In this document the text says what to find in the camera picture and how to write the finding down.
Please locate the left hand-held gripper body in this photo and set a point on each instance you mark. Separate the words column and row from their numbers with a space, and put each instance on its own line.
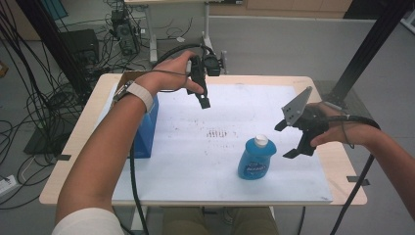
column 212, row 66

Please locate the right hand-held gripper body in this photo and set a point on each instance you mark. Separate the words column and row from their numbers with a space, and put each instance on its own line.
column 303, row 114

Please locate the blue detergent bottle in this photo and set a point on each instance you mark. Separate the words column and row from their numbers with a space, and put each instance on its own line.
column 256, row 160

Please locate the blue cardboard box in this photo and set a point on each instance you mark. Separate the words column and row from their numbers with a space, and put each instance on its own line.
column 147, row 130

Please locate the person's left hand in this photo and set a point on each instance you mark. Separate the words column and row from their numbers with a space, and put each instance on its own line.
column 169, row 76

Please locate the person's right hand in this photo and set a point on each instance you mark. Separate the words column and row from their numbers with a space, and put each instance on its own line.
column 345, row 130

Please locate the beige band wristwatch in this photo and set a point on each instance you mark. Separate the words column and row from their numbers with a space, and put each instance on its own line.
column 141, row 93

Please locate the white background desk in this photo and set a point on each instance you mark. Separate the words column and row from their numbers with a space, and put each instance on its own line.
column 151, row 36

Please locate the black tape strip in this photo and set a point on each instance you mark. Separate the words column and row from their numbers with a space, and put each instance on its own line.
column 358, row 180
column 63, row 157

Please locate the black equipment box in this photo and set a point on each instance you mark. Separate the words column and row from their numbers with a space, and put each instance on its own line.
column 80, row 45

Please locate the white table leg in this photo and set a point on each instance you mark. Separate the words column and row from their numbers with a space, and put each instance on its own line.
column 138, row 222

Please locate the white shirt sleeve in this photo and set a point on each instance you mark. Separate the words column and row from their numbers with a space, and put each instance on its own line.
column 88, row 223

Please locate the white power strip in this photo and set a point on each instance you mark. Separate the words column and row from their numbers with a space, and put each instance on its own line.
column 7, row 185

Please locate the black metal stand post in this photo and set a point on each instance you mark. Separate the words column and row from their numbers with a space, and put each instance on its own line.
column 372, row 42
column 49, row 36

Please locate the black stand base plate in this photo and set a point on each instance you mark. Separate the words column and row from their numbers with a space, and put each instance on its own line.
column 42, row 140

